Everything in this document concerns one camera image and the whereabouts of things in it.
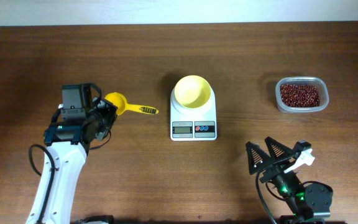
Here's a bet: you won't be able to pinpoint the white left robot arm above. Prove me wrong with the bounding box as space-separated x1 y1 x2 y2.
27 83 117 223

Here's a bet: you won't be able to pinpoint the clear plastic bean container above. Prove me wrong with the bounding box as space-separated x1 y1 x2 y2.
275 77 329 113

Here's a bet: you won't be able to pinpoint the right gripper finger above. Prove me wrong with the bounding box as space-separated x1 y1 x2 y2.
265 137 293 162
246 141 271 175

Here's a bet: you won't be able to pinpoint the white digital kitchen scale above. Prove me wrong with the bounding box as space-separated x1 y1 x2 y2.
170 88 218 141

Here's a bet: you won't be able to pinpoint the red beans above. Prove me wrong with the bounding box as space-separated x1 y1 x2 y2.
280 84 320 108

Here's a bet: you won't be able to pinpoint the pale yellow bowl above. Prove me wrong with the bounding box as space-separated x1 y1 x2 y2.
173 75 212 109

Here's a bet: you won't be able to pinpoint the yellow measuring scoop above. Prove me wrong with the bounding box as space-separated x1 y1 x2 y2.
104 92 159 115

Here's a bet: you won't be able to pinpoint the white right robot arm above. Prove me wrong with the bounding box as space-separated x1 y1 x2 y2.
246 137 334 223

